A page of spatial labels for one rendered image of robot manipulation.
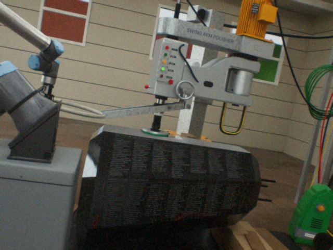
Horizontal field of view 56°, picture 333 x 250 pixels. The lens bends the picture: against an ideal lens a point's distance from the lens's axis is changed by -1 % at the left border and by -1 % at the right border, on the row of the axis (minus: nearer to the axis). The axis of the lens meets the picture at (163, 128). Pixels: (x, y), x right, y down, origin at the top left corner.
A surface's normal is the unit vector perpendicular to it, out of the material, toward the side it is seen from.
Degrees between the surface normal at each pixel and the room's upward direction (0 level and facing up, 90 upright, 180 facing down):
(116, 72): 90
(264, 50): 90
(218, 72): 90
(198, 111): 90
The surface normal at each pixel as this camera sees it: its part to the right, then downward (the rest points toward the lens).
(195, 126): 0.58, 0.21
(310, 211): -0.15, 0.10
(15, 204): 0.17, 0.16
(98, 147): -0.52, -0.53
